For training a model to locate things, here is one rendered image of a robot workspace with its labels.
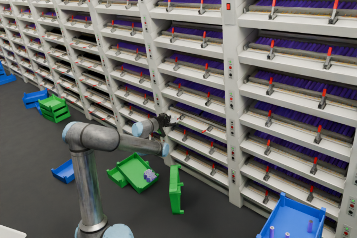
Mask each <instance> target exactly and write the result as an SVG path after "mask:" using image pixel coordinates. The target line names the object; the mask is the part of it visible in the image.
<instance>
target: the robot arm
mask: <svg viewBox="0 0 357 238"><path fill-rule="evenodd" d="M178 122H179V120H177V117H176V116H174V118H172V115H171V114H169V116H168V115H167V114H166V113H161V114H159V116H154V118H151V119H148V120H145V121H141V122H137V123H134V124H133V125H132V134H133V135H134V136H131V135H127V134H122V133H119V132H118V130H116V129H113V128H109V127H105V126H100V125H94V124H88V123H82V122H71V123H69V124H68V125H67V126H66V127H65V129H64V130H63V133H62V139H63V141H64V142H65V143H66V144H69V150H70V152H71V158H72V164H73V170H74V177H75V182H76V189H77V193H78V198H79V205H80V211H81V217H82V219H81V221H80V223H79V224H78V227H77V228H76V230H75V238H134V236H133V234H132V232H131V230H130V228H129V227H128V226H126V225H124V224H115V225H113V226H109V224H108V219H107V216H106V215H105V214H103V209H102V205H101V198H100V191H99V183H98V176H97V169H96V162H95V154H94V150H100V151H107V152H112V151H115V150H123V151H130V152H136V153H137V154H138V155H140V156H146V155H148V154H150V155H155V156H161V157H166V156H167V155H168V153H169V144H168V143H165V142H159V141H154V140H149V133H151V132H155V131H158V133H159V135H160V137H163V138H164V137H165V136H166V134H165V132H164V130H163V127H170V126H174V125H175V124H176V123H178Z"/></svg>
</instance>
